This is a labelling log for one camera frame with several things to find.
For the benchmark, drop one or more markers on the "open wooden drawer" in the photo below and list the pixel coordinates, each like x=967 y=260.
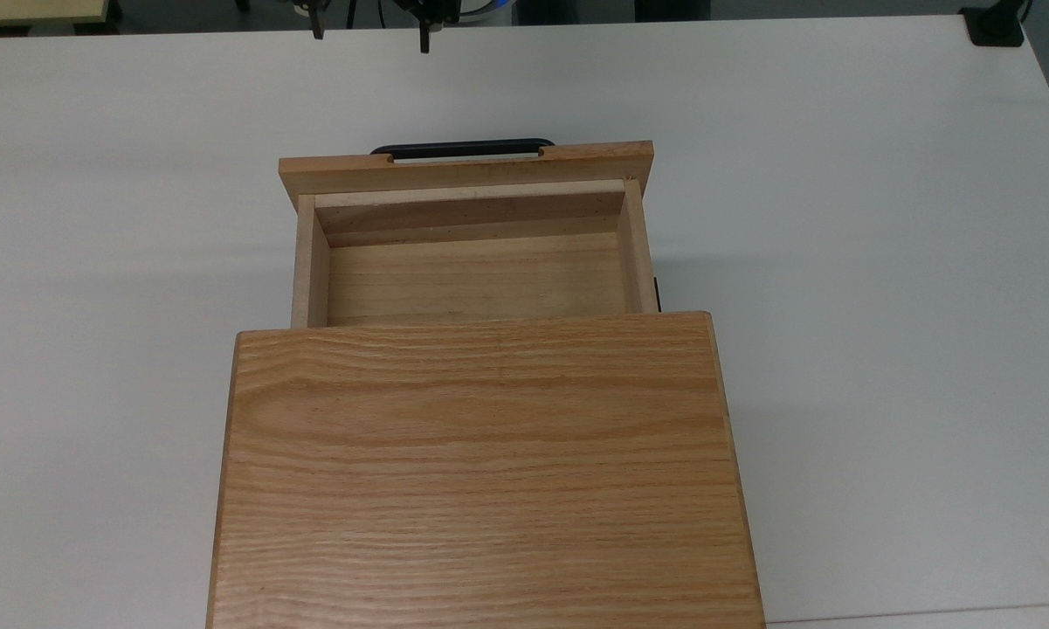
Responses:
x=472 y=262

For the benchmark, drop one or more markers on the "black table clamp mount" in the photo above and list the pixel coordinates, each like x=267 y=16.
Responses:
x=994 y=26

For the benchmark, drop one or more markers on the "blue and white robot base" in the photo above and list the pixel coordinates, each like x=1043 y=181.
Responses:
x=487 y=6

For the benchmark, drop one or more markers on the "light wooden side table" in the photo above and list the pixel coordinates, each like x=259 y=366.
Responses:
x=31 y=10

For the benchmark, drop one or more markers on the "oak wooden cabinet box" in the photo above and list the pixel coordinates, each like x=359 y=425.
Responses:
x=485 y=476

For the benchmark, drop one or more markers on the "black Franka gripper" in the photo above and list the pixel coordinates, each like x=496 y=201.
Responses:
x=432 y=7

